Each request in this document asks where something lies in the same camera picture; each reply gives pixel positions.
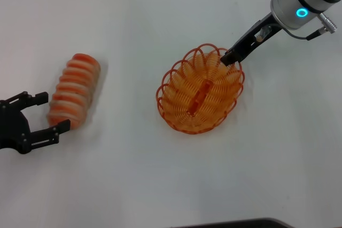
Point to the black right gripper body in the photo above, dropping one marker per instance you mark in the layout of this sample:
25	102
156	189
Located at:
253	35

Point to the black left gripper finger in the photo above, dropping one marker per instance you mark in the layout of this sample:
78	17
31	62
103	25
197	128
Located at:
40	97
45	135

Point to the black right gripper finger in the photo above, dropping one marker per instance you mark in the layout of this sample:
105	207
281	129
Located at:
241	55
229	59

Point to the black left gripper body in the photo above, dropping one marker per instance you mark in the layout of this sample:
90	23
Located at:
13	126

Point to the orange striped shrimp toy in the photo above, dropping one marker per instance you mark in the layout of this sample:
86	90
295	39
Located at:
74	86

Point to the orange woven plastic basket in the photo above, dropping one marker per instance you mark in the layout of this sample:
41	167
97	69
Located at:
199	97

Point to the black robot torso edge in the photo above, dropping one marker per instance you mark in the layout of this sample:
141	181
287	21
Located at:
240	224

